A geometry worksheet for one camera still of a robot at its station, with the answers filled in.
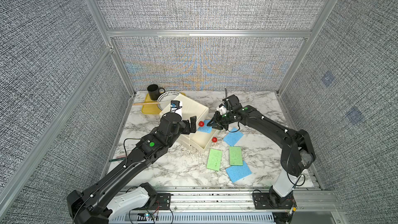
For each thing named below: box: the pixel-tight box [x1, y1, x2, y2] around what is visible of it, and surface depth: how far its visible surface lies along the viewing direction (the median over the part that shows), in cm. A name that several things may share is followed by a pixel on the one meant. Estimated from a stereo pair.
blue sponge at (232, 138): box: [222, 127, 244, 147], surface depth 97 cm
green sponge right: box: [229, 145, 244, 166], surface depth 88 cm
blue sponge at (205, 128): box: [196, 119, 213, 134], surface depth 85 cm
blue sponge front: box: [225, 160, 252, 184], surface depth 83 cm
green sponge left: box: [206, 148, 223, 172], surface depth 87 cm
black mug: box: [147, 84, 166, 101], surface depth 115 cm
